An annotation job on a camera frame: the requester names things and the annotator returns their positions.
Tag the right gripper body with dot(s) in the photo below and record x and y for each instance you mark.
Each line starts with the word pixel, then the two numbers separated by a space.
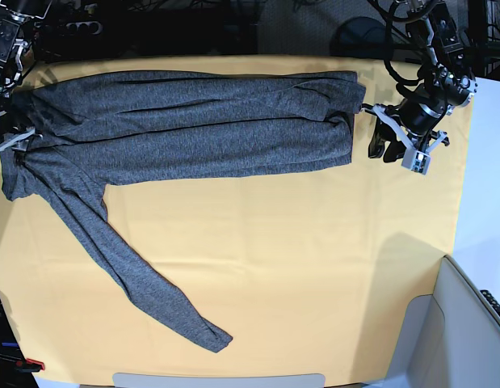
pixel 16 131

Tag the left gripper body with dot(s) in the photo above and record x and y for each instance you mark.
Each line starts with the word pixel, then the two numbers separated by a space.
pixel 418 119

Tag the grey long-sleeve shirt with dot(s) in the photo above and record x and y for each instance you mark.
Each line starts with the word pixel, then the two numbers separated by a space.
pixel 137 126

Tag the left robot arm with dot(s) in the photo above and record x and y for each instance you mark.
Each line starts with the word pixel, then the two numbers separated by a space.
pixel 445 73

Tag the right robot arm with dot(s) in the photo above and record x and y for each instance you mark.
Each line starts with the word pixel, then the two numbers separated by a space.
pixel 14 43

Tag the yellow table cloth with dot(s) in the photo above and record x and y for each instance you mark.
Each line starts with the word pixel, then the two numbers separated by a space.
pixel 309 273

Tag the black remote on box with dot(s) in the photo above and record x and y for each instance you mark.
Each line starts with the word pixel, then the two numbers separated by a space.
pixel 491 300

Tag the white cardboard box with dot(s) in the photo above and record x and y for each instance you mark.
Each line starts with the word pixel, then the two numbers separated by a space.
pixel 448 338

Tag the red black clamp left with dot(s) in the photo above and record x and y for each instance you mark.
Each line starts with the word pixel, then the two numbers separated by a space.
pixel 29 366

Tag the grey plate at table edge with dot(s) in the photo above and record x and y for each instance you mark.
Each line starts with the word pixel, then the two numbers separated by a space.
pixel 141 380

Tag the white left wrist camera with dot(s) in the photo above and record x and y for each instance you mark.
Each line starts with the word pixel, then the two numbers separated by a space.
pixel 416 161

